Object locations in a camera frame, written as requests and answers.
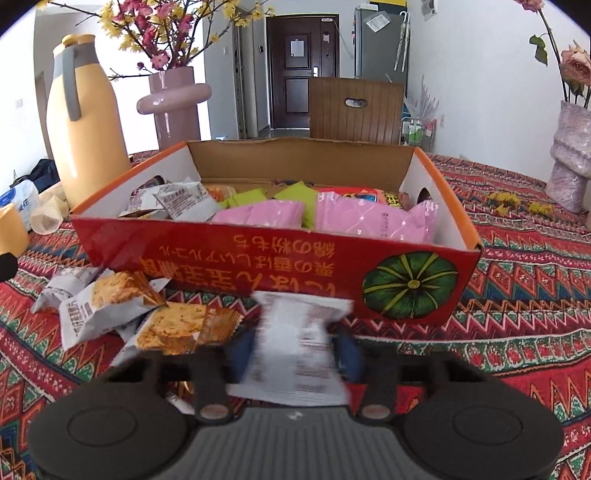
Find white snack packet back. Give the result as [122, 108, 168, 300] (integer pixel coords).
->
[228, 291, 353, 407]

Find patterned red tablecloth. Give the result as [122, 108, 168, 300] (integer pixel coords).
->
[1, 156, 590, 479]

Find red cardboard snack box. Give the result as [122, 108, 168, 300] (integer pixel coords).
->
[71, 138, 483, 325]

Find dried pink roses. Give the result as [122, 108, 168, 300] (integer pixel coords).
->
[515, 0, 591, 110]

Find white oat snack packet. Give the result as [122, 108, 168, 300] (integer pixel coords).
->
[58, 272, 170, 351]

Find oat snack packet back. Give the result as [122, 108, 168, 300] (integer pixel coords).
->
[30, 266, 102, 314]

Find dark entrance door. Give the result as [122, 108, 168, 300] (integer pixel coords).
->
[266, 14, 339, 129]

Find textured pink vase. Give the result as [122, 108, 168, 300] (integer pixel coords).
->
[546, 101, 590, 213]

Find metal storage rack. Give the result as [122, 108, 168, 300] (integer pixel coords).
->
[400, 78, 440, 153]

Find pink glass vase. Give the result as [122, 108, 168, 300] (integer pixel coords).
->
[136, 66, 212, 150]

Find red yellow blossom branches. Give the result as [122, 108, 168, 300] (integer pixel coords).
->
[36, 0, 276, 76]

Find yellow thermos jug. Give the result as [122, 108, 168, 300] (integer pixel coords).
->
[46, 34, 131, 209]

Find yellow ceramic mug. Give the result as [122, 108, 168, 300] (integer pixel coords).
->
[0, 204, 30, 257]

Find fallen yellow petals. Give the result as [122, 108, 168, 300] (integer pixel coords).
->
[487, 191, 554, 219]

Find oat crisp snack packet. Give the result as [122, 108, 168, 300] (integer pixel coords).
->
[153, 182, 221, 223]

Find wooden chair back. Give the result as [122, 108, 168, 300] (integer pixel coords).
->
[308, 77, 404, 145]

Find green snack packet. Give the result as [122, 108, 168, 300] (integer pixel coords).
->
[219, 188, 267, 209]
[273, 181, 318, 230]

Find pink snack packet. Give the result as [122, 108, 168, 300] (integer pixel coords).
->
[315, 191, 438, 243]
[211, 200, 305, 229]

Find crumpled paper cup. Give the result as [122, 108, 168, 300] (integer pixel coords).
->
[30, 195, 69, 235]

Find red anime snack bag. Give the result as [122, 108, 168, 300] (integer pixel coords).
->
[315, 186, 403, 209]

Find grey refrigerator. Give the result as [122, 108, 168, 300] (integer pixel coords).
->
[353, 2, 410, 86]

